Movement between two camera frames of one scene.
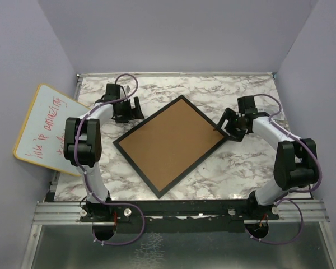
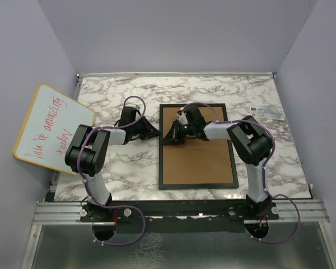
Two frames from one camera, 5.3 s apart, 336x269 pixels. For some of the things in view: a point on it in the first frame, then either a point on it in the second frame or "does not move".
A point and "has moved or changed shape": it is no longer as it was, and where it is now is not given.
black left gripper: (133, 113) -> (150, 131)
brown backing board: (167, 145) has moved or changed shape
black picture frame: (166, 147) -> (161, 186)
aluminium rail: (59, 213) does not move
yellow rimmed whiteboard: (41, 139) does not move
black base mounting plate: (178, 217) does not move
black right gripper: (230, 114) -> (174, 137)
